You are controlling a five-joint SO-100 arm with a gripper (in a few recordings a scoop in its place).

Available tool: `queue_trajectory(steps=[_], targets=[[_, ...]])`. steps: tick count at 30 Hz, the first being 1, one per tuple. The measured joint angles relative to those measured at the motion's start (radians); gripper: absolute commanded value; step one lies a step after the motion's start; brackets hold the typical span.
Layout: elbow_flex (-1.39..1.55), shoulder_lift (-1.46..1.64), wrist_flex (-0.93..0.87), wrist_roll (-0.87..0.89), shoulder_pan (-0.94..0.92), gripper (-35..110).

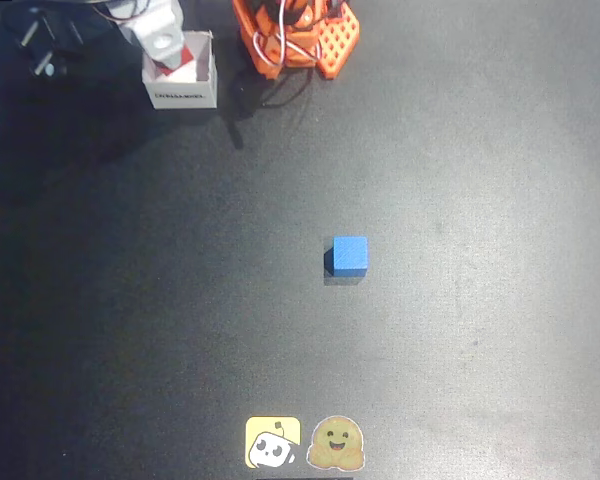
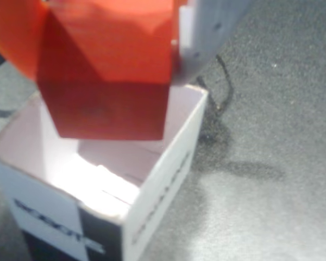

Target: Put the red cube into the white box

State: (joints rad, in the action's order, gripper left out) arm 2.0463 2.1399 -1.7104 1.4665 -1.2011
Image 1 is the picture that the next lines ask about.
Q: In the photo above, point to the white cardboard box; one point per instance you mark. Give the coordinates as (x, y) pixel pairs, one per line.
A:
(180, 95)

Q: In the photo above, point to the blue cube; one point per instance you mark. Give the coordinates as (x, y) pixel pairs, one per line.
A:
(350, 255)

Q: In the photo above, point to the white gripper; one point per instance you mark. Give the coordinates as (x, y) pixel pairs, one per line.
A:
(164, 44)

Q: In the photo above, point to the red cube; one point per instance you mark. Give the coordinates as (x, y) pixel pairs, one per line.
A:
(188, 55)

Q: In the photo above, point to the yellow robot face sticker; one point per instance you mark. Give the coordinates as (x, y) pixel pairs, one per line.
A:
(272, 442)

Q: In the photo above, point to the black webcam on gripper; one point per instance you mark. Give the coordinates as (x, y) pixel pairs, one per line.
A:
(55, 35)

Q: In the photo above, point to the hugging face emoji sticker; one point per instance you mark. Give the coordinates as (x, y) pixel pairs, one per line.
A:
(336, 444)

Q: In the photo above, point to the orange and white robot arm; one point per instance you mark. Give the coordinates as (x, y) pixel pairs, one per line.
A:
(267, 55)

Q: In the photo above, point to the orange robot base plate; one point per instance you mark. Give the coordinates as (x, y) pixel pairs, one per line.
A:
(337, 42)

